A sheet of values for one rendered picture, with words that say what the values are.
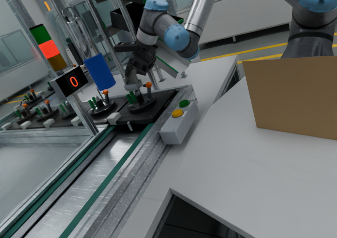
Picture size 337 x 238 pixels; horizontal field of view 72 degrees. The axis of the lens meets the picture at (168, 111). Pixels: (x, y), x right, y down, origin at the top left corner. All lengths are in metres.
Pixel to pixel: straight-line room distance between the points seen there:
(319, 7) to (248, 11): 4.16
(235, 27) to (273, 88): 4.22
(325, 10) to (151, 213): 0.68
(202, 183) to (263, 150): 0.21
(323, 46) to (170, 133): 0.51
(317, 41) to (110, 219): 0.73
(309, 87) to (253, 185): 0.30
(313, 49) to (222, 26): 4.28
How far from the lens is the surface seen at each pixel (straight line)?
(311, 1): 0.67
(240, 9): 4.84
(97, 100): 1.21
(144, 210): 0.74
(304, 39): 0.78
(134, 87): 1.00
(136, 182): 0.75
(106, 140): 1.01
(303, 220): 0.62
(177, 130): 0.81
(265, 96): 0.78
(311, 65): 0.69
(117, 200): 0.70
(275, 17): 4.81
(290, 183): 0.68
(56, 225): 0.81
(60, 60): 0.93
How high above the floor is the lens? 1.37
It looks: 26 degrees down
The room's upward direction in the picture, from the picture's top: 22 degrees counter-clockwise
